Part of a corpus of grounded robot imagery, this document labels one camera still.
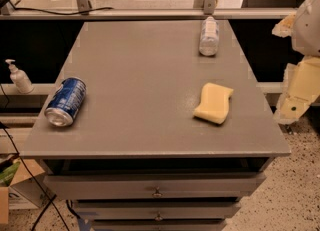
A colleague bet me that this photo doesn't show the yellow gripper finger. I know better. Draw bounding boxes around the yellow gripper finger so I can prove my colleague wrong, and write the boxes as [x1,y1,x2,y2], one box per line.
[274,56,320,125]

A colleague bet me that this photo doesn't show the clear plastic bottle blue label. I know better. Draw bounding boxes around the clear plastic bottle blue label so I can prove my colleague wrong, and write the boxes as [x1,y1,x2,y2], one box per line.
[199,16,219,56]

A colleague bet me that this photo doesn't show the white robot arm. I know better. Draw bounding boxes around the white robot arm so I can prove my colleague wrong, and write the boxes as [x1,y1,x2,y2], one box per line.
[272,0,320,125]

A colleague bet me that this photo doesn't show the blue pepsi can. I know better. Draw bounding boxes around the blue pepsi can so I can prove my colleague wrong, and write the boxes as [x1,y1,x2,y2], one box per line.
[45,77,86,127]

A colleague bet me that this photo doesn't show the white pump dispenser bottle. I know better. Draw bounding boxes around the white pump dispenser bottle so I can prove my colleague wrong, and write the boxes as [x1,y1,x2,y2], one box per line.
[5,59,33,94]

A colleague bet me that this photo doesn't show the yellow sponge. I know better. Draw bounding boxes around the yellow sponge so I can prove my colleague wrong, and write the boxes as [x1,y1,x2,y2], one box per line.
[193,83,233,124]

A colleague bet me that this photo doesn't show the bottom grey drawer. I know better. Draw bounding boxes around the bottom grey drawer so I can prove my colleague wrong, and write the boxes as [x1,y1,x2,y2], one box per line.
[92,220,226,231]

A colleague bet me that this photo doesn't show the grey drawer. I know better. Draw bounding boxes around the grey drawer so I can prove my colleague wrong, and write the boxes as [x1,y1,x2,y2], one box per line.
[44,172,266,200]
[92,220,226,231]
[74,200,240,220]

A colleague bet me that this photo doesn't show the top grey drawer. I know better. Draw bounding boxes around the top grey drawer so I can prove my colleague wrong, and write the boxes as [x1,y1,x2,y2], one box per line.
[44,172,266,200]

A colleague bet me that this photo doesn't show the middle grey drawer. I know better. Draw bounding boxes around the middle grey drawer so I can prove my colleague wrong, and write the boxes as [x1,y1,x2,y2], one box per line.
[74,200,240,220]

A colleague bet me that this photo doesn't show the cardboard box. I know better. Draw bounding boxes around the cardboard box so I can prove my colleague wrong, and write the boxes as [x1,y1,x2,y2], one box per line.
[0,159,53,225]

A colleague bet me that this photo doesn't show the green packet in box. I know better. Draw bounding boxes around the green packet in box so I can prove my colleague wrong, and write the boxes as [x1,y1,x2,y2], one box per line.
[0,161,20,187]

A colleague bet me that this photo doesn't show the black cable on rail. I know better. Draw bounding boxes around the black cable on rail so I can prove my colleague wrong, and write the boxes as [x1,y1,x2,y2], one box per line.
[13,5,115,17]

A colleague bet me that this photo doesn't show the black cable on floor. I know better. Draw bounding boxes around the black cable on floor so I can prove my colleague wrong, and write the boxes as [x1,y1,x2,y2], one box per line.
[0,121,71,231]

